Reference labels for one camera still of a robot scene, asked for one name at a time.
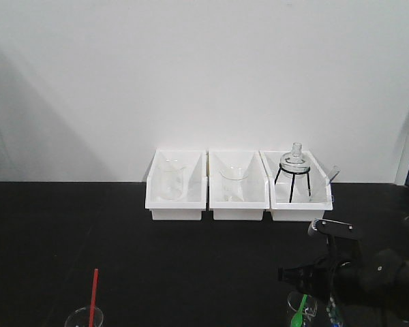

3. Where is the white bin left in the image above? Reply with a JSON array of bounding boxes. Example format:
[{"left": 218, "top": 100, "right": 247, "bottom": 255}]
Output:
[{"left": 145, "top": 149, "right": 208, "bottom": 221}]

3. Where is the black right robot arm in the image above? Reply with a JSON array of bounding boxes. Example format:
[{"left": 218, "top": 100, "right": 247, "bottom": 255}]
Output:
[{"left": 278, "top": 219, "right": 409, "bottom": 326}]

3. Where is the glass beaker in middle bin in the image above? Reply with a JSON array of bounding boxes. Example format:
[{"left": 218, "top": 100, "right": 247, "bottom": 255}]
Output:
[{"left": 219, "top": 166, "right": 247, "bottom": 202}]

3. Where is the glass flask on tripod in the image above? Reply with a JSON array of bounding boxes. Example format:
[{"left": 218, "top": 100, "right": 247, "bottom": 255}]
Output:
[{"left": 280, "top": 142, "right": 311, "bottom": 173}]

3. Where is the black wire tripod stand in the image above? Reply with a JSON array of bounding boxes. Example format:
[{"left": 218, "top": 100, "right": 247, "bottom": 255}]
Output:
[{"left": 274, "top": 163, "right": 312, "bottom": 203}]

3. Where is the white bin middle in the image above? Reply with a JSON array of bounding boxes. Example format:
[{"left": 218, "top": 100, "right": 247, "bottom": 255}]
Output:
[{"left": 208, "top": 150, "right": 270, "bottom": 221}]

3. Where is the small glass beaker right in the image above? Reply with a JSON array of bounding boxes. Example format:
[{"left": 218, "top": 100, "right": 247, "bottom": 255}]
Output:
[{"left": 286, "top": 291, "right": 318, "bottom": 326}]

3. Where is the white bin right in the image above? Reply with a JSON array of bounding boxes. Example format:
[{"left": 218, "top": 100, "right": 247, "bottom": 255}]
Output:
[{"left": 260, "top": 151, "right": 333, "bottom": 221}]

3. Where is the glass beaker in left bin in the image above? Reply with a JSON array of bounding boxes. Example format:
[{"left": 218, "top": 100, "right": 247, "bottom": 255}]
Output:
[{"left": 158, "top": 159, "right": 185, "bottom": 201}]

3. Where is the small glass beaker left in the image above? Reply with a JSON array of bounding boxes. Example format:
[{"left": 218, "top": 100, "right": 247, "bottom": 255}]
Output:
[{"left": 63, "top": 306, "right": 104, "bottom": 327}]

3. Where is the green plastic spoon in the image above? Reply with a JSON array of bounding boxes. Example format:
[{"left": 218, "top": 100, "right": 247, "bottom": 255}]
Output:
[{"left": 290, "top": 294, "right": 307, "bottom": 327}]

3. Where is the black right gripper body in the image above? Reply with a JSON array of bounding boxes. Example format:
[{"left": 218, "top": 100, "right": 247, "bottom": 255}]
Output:
[{"left": 277, "top": 238, "right": 363, "bottom": 296}]

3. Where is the glass test tube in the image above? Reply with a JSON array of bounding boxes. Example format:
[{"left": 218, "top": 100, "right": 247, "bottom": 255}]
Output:
[{"left": 324, "top": 166, "right": 341, "bottom": 187}]

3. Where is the white bin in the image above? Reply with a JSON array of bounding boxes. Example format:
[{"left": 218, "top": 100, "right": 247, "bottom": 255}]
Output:
[
  {"left": 260, "top": 151, "right": 333, "bottom": 221},
  {"left": 145, "top": 149, "right": 208, "bottom": 221},
  {"left": 208, "top": 150, "right": 270, "bottom": 221}
]

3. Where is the red plastic spoon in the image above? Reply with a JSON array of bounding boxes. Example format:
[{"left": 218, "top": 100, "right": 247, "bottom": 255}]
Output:
[{"left": 89, "top": 268, "right": 99, "bottom": 327}]

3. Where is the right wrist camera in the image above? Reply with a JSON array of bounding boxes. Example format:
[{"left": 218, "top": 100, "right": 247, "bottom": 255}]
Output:
[{"left": 307, "top": 219, "right": 362, "bottom": 240}]

